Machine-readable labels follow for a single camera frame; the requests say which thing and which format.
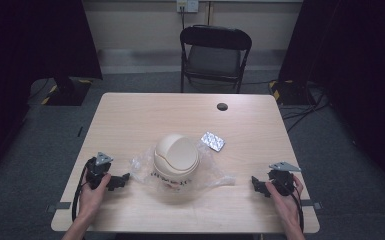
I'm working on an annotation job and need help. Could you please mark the black wall socket cable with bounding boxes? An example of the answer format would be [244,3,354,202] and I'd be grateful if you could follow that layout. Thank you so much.
[179,5,187,32]

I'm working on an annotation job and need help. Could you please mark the person's right hand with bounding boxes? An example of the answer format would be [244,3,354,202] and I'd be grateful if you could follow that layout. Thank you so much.
[264,174,305,231]

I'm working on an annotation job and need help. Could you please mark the black floor cables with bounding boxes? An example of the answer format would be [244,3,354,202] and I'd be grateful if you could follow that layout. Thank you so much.
[279,82,330,134]

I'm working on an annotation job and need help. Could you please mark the white wall socket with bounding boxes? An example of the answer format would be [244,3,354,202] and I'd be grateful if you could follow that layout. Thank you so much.
[176,0,200,14]

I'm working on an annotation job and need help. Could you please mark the person's left hand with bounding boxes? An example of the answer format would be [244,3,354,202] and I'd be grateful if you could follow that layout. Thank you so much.
[78,169,112,219]

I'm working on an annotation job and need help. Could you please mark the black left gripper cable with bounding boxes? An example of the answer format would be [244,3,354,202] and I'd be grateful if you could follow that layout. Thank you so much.
[71,157,97,223]

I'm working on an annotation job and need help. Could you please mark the grey table edge bracket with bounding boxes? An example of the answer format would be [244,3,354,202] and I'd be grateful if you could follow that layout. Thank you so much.
[300,199,323,211]
[45,201,72,215]

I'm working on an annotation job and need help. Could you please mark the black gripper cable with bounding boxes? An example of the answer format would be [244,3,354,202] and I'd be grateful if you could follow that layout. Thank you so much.
[289,186,306,233]
[71,157,97,223]

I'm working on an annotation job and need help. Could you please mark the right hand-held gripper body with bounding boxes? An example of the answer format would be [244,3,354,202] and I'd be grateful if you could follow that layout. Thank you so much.
[267,161,302,197]

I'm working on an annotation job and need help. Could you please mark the black folding chair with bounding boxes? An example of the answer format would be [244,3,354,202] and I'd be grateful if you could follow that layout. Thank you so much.
[179,24,253,95]

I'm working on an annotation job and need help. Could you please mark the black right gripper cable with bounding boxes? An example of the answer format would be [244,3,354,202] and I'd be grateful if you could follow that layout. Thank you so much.
[289,186,306,233]

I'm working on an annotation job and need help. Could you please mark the silver blister pack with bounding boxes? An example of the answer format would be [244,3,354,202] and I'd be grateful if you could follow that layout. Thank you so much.
[199,131,227,153]

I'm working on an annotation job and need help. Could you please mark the clear plastic bag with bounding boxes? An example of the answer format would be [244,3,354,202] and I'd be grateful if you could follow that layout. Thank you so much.
[128,139,237,195]

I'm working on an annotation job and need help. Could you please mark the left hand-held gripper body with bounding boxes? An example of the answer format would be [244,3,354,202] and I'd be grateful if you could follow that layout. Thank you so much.
[85,151,115,191]

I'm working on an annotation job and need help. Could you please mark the dark curtain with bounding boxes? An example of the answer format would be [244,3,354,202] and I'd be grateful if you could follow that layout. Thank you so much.
[277,0,385,198]
[0,0,103,181]

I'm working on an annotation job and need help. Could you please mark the black stand base striped tape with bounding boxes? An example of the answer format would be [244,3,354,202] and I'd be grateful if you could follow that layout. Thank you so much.
[268,79,311,106]
[40,77,93,107]

